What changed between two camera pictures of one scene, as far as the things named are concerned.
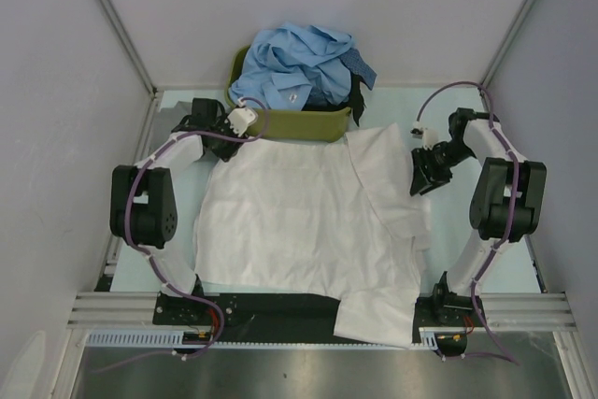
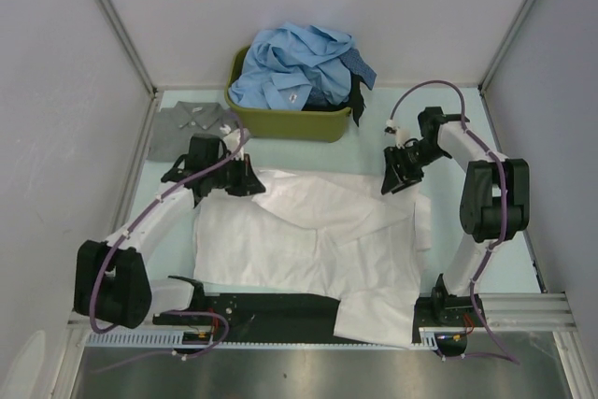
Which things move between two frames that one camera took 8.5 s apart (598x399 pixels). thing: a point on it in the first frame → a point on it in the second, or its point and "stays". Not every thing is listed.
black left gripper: x=229 y=151 → x=248 y=182
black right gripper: x=424 y=179 → x=397 y=178
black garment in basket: x=356 y=101 stays
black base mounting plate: x=278 y=319 stays
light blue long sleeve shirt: x=284 y=64 stays
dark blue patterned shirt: x=358 y=65 stays
